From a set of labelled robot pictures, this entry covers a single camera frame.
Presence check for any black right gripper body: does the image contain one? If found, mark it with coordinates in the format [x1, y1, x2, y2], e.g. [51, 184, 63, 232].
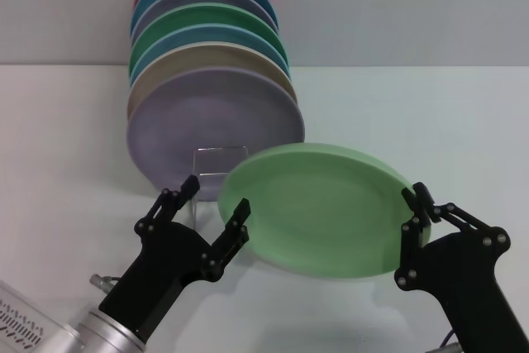
[414, 230, 529, 353]

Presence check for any light blue plate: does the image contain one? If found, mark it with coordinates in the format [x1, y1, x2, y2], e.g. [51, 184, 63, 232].
[130, 24, 293, 81]

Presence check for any beige plate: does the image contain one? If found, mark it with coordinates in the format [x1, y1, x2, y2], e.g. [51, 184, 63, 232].
[126, 41, 299, 121]

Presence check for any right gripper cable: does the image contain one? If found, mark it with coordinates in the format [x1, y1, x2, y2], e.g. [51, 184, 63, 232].
[429, 325, 460, 353]

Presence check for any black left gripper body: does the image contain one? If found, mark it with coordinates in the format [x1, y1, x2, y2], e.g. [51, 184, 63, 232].
[98, 221, 217, 340]

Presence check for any metal wire plate rack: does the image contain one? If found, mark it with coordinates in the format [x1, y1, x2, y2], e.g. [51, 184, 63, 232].
[188, 145, 251, 231]

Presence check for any lavender plate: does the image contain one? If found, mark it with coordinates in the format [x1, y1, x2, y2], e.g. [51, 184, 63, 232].
[126, 65, 306, 202]

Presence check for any white vented wrist camera box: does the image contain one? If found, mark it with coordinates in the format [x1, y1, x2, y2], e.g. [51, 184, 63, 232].
[0, 280, 80, 353]

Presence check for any light green plate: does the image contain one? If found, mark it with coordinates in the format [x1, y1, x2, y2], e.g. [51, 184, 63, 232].
[217, 141, 417, 281]

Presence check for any dark green plate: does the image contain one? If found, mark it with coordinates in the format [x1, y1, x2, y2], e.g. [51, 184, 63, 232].
[127, 2, 288, 77]

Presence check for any left gripper cable with plug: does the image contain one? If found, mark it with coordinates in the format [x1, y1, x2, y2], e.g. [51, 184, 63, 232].
[89, 273, 123, 290]

